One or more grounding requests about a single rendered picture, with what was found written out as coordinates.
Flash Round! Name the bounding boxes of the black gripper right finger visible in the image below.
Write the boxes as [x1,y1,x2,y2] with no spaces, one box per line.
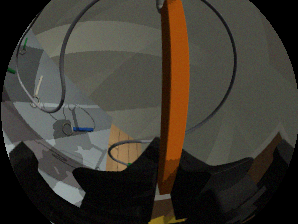
[170,149,254,220]

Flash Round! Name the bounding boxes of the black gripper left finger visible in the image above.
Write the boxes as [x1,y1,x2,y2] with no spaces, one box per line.
[72,137,161,222]

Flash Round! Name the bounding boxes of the blue bar with tan ring at its end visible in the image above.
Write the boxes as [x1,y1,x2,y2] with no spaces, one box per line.
[63,123,93,135]

